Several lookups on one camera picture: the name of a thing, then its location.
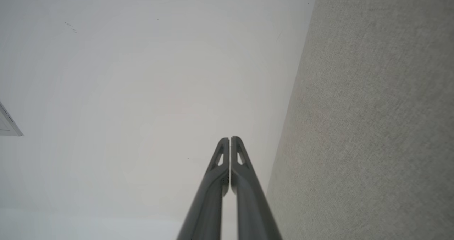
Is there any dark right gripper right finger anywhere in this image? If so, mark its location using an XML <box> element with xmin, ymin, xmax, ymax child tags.
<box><xmin>231</xmin><ymin>136</ymin><xmax>283</xmax><ymax>240</ymax></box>

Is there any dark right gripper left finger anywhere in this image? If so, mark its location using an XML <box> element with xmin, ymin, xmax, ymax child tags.
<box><xmin>177</xmin><ymin>137</ymin><xmax>230</xmax><ymax>240</ymax></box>

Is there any grey fabric sofa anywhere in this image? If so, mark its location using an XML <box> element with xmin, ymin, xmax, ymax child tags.
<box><xmin>266</xmin><ymin>0</ymin><xmax>454</xmax><ymax>240</ymax></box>

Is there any white wall fixture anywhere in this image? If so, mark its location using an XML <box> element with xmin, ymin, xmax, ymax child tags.
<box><xmin>0</xmin><ymin>102</ymin><xmax>24</xmax><ymax>137</ymax></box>

